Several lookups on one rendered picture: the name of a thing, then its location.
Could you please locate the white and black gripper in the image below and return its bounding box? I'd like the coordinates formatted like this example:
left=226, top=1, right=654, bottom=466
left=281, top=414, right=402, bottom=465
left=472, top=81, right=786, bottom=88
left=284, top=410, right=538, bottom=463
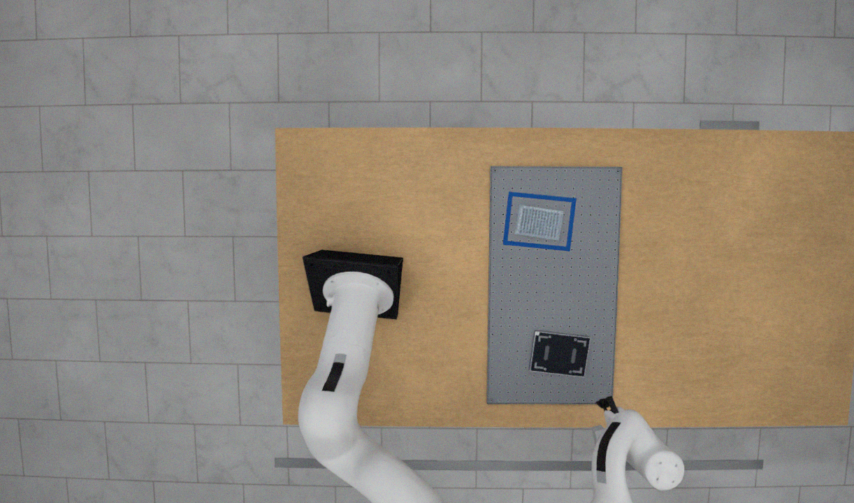
left=596, top=396, right=624, bottom=426

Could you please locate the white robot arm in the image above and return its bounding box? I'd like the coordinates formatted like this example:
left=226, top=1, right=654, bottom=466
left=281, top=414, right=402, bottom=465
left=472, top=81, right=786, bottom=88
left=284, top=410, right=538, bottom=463
left=298, top=272, right=684, bottom=503

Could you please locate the blue rectangular tape outline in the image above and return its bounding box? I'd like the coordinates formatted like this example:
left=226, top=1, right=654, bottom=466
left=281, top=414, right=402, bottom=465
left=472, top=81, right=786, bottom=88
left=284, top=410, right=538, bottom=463
left=503, top=191, right=577, bottom=252

